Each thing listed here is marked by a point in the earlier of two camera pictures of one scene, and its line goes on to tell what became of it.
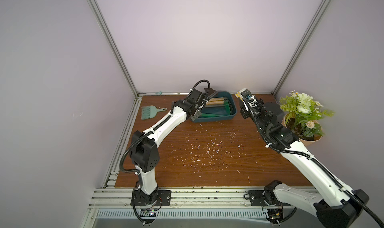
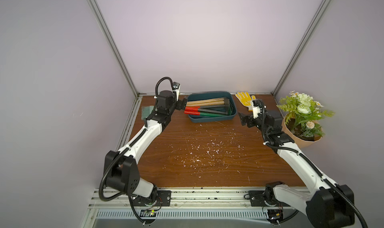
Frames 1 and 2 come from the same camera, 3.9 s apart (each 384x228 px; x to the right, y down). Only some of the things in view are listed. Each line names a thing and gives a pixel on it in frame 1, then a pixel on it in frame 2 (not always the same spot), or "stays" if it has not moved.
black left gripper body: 196,114 -> 176,106
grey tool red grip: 211,92 -> 205,111
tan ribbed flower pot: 307,131 stays
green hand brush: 150,112 stays
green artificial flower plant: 302,113 stays
